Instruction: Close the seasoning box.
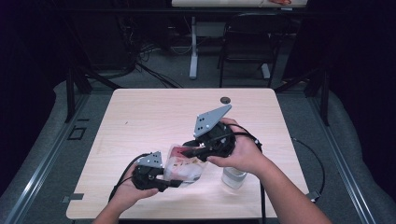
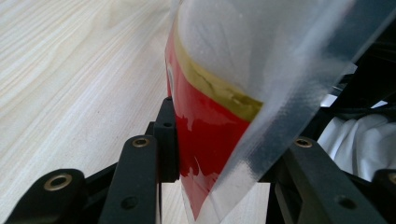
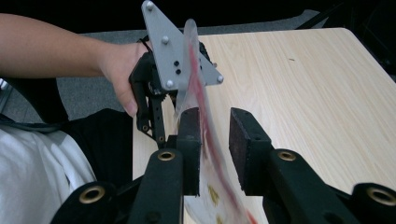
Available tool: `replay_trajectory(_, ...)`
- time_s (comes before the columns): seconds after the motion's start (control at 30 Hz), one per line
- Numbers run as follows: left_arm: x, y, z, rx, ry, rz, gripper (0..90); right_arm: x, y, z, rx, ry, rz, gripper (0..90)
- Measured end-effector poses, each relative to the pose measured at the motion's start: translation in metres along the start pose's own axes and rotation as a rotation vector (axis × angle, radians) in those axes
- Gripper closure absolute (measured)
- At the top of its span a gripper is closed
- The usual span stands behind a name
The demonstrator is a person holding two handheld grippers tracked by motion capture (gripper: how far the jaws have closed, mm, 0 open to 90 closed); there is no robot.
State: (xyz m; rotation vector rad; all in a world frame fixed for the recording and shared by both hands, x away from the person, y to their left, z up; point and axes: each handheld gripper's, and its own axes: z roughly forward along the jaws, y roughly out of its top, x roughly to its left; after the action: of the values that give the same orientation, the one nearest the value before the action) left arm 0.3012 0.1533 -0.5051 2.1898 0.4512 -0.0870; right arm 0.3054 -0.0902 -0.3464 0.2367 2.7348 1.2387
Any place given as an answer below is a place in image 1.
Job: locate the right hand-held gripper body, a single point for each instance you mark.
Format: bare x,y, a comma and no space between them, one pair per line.
218,140

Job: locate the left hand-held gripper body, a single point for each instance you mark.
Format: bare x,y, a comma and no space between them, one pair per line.
146,177

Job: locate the red and clear refill pouch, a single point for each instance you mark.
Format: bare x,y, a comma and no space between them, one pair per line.
186,169

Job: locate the white measuring cup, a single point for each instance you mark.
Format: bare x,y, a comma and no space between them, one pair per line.
233,179

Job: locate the person's left hand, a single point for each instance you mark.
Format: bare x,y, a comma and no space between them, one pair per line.
130,194

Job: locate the person's right hand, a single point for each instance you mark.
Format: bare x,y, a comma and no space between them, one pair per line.
246,155

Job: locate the black table grommet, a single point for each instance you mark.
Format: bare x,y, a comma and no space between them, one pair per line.
225,100

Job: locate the grey tape strip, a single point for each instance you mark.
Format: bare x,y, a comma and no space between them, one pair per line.
73,197

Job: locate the white desk foot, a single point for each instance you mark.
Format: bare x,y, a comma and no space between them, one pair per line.
265,71

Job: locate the white desk leg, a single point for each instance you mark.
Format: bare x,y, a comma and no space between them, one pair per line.
193,56

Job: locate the black folding chair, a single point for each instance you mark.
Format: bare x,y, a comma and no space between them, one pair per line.
252,37

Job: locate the black metal stand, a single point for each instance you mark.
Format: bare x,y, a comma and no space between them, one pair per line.
70,93
325,99

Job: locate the pale background desk top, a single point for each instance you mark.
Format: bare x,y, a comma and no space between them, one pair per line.
218,3

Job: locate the orange thing on desk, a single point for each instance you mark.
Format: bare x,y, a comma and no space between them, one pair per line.
280,2

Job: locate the black floor socket frame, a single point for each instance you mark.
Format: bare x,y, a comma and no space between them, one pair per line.
72,133

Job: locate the aluminium floor rail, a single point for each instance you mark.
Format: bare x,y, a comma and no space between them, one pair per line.
345,174
40,168

